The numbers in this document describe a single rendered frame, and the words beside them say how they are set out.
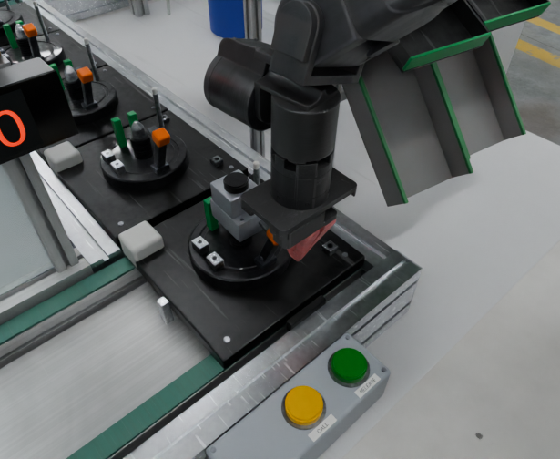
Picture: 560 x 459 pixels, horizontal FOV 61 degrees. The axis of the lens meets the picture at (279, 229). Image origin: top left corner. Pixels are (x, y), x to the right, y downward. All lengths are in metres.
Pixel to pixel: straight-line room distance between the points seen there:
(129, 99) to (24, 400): 0.59
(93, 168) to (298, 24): 0.55
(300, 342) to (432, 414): 0.20
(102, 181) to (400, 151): 0.46
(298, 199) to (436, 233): 0.47
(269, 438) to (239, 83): 0.35
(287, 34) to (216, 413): 0.38
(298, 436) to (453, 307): 0.35
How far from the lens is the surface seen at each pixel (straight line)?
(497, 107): 0.89
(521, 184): 1.04
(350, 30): 0.35
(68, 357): 0.67
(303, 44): 0.36
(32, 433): 0.64
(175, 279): 0.64
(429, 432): 0.67
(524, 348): 0.77
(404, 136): 0.74
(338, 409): 0.55
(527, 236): 0.93
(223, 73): 0.44
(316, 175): 0.42
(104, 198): 0.78
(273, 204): 0.45
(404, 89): 0.76
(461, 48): 0.66
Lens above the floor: 1.46
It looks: 45 degrees down
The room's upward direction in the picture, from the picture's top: straight up
